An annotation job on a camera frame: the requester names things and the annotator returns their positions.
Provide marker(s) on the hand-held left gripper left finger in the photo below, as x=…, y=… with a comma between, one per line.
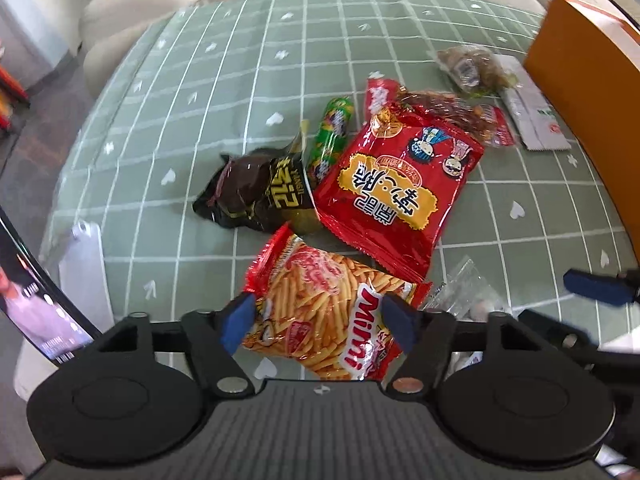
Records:
x=238, y=322

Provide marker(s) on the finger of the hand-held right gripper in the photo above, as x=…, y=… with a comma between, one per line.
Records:
x=595, y=285
x=570, y=337

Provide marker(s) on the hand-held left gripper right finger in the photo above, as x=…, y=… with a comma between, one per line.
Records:
x=400, y=324

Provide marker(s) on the orange potato stick snack packet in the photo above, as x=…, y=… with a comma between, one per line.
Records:
x=320, y=300

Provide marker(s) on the orange cardboard box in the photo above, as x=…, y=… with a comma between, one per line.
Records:
x=585, y=85

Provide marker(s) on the clear packet of brown snack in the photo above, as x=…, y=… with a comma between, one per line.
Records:
x=470, y=67

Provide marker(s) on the clear plastic snack packet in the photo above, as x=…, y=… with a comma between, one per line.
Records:
x=465, y=285

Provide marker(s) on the black snack packet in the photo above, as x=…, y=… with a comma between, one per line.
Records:
x=250, y=190

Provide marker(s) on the large red snack packet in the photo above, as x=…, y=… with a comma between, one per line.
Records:
x=400, y=185

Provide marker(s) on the white snack packet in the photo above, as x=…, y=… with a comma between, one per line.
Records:
x=530, y=120

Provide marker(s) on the red-edged packet of brown snack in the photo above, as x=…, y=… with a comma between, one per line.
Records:
x=482, y=121

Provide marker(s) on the tablet with lit screen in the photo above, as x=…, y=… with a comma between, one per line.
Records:
x=35, y=305

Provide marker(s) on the green sausage stick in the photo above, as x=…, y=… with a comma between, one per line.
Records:
x=332, y=130

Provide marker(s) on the small red snack packet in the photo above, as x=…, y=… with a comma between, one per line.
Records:
x=377, y=96

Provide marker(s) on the green checked tablecloth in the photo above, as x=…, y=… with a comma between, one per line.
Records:
x=200, y=85

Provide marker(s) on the red stool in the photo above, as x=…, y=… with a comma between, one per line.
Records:
x=7, y=80

